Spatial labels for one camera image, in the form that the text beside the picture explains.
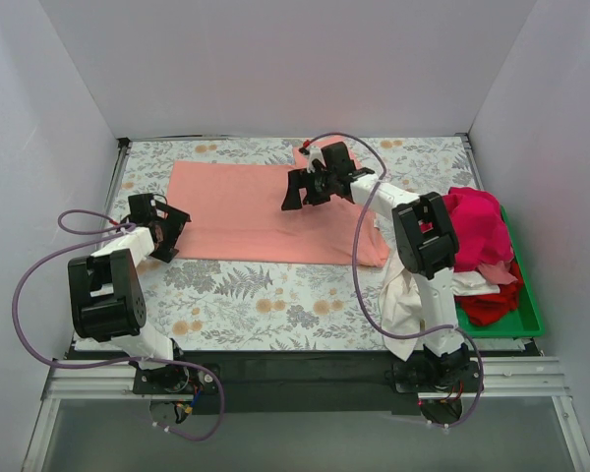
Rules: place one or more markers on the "green plastic tray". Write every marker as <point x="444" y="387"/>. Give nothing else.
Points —
<point x="523" y="322"/>

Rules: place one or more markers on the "salmon pink t shirt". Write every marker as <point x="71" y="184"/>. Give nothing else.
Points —
<point x="236" y="215"/>

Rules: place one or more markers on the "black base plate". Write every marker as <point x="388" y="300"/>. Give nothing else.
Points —
<point x="327" y="381"/>

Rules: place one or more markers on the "red t shirt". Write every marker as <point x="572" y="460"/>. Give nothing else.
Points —
<point x="484" y="308"/>

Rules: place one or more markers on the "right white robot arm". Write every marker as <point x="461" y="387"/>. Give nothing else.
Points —
<point x="426" y="244"/>

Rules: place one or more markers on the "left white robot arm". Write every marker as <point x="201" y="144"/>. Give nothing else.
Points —
<point x="107" y="300"/>

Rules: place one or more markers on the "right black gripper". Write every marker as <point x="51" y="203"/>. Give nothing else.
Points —
<point x="307" y="186"/>

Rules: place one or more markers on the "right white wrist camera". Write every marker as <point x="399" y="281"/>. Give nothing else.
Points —
<point x="314" y="158"/>

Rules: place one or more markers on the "white t shirt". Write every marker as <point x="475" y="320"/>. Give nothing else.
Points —
<point x="419" y="313"/>

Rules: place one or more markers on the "magenta t shirt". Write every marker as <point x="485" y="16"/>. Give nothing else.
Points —
<point x="481" y="232"/>

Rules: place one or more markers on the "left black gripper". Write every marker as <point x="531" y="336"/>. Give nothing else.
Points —
<point x="171" y="231"/>

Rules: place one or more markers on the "floral table mat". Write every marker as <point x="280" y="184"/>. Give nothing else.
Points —
<point x="215" y="305"/>

